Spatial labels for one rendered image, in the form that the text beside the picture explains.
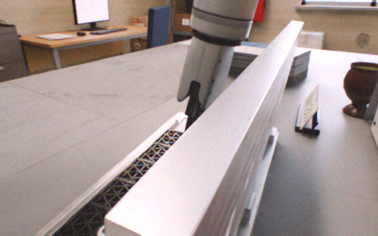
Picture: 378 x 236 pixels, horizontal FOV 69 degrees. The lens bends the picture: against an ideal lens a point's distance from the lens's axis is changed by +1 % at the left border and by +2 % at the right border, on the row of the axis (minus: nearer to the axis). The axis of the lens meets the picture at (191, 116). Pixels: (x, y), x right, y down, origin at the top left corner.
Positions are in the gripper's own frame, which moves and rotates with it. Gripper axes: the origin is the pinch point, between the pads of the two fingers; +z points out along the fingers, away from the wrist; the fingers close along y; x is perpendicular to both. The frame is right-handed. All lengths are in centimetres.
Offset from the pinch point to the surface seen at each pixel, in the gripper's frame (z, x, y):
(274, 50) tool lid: -18.9, 9.4, 16.1
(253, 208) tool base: 0.0, 12.8, 12.6
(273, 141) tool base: -0.2, 12.7, -4.1
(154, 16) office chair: 19, -102, -164
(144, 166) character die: 2.1, -2.5, 11.8
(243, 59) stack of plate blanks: -0.1, -3.7, -48.3
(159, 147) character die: 2.6, -3.4, 6.2
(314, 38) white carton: 23, 22, -302
